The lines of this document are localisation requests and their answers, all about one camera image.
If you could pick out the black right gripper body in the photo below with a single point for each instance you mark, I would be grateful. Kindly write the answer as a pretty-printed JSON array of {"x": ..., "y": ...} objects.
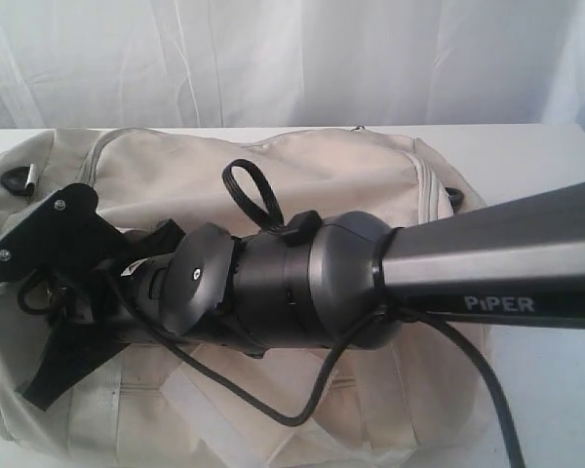
[{"x": 165, "y": 283}]

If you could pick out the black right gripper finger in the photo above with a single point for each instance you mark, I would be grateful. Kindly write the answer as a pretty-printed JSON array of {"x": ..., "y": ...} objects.
[{"x": 74, "y": 349}]

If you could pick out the white backdrop curtain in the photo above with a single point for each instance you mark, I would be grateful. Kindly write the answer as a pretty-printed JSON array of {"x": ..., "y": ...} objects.
[{"x": 290, "y": 63}]

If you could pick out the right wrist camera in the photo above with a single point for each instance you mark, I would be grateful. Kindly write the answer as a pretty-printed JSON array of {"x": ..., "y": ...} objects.
[{"x": 63, "y": 234}]

